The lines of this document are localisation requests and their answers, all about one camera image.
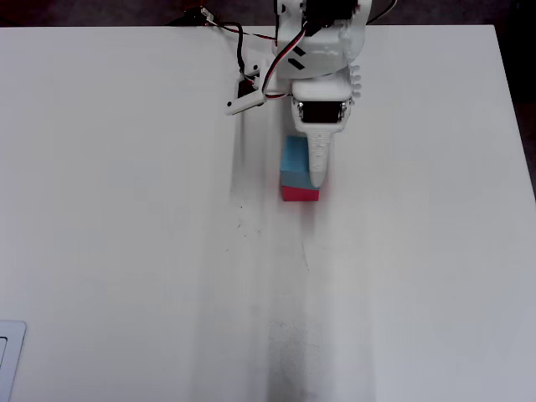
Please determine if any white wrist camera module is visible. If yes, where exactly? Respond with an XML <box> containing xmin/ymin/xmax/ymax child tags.
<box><xmin>224</xmin><ymin>58</ymin><xmax>270</xmax><ymax>117</ymax></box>

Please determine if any white tray corner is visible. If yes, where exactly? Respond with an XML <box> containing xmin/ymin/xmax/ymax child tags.
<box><xmin>0</xmin><ymin>320</ymin><xmax>28</xmax><ymax>402</ymax></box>

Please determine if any blue foam cube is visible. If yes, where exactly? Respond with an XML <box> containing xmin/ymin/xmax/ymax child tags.
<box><xmin>279</xmin><ymin>135</ymin><xmax>322</xmax><ymax>192</ymax></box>

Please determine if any black camera cable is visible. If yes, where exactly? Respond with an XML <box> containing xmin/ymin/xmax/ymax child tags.
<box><xmin>167</xmin><ymin>18</ymin><xmax>247</xmax><ymax>80</ymax></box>

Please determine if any red white wire on table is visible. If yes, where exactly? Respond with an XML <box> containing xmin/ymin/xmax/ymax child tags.
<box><xmin>212</xmin><ymin>21</ymin><xmax>278</xmax><ymax>42</ymax></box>

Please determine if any red foam cube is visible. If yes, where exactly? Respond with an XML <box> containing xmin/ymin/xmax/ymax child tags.
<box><xmin>281</xmin><ymin>183</ymin><xmax>323</xmax><ymax>204</ymax></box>

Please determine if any white red servo wire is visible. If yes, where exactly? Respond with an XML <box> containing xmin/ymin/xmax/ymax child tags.
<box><xmin>367</xmin><ymin>0</ymin><xmax>399</xmax><ymax>24</ymax></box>

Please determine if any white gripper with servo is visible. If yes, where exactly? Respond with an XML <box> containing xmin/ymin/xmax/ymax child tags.
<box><xmin>291</xmin><ymin>76</ymin><xmax>357</xmax><ymax>188</ymax></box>

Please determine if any white looping servo wire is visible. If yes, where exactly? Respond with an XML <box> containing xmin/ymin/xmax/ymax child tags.
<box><xmin>260</xmin><ymin>23</ymin><xmax>320</xmax><ymax>100</ymax></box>

